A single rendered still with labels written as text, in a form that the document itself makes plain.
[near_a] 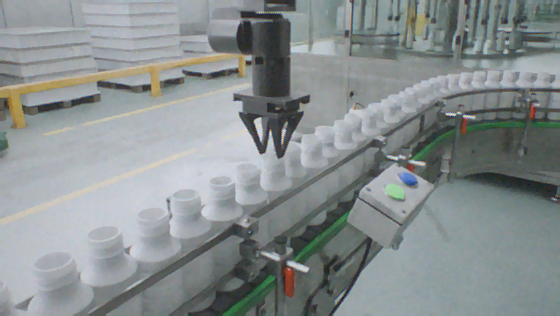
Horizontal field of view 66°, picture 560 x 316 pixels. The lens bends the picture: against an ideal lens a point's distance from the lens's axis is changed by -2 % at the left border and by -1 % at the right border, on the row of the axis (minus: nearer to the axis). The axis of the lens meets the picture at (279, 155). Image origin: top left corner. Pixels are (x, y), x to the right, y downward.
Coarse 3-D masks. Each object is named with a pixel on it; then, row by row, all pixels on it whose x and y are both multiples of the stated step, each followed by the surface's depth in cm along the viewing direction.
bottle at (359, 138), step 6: (348, 114) 93; (354, 114) 93; (348, 120) 91; (354, 120) 90; (360, 120) 91; (354, 126) 91; (360, 126) 91; (354, 132) 91; (360, 132) 92; (354, 138) 91; (360, 138) 91; (366, 138) 93; (360, 144) 91; (360, 156) 92; (360, 162) 93; (360, 168) 93; (360, 174) 94; (360, 186) 95
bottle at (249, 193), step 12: (240, 168) 66; (252, 168) 66; (240, 180) 63; (252, 180) 63; (240, 192) 64; (252, 192) 64; (264, 192) 66; (240, 204) 63; (252, 204) 63; (264, 204) 65; (264, 216) 65; (264, 228) 66; (264, 240) 67; (264, 264) 68
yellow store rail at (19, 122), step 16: (160, 64) 645; (176, 64) 670; (192, 64) 697; (240, 64) 796; (48, 80) 519; (64, 80) 530; (80, 80) 547; (96, 80) 566; (0, 96) 475; (16, 96) 487; (16, 112) 490; (16, 128) 492
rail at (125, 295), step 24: (408, 120) 109; (408, 144) 113; (336, 168) 81; (288, 192) 68; (312, 216) 77; (216, 240) 56; (168, 264) 50; (144, 288) 47; (216, 288) 58; (96, 312) 43
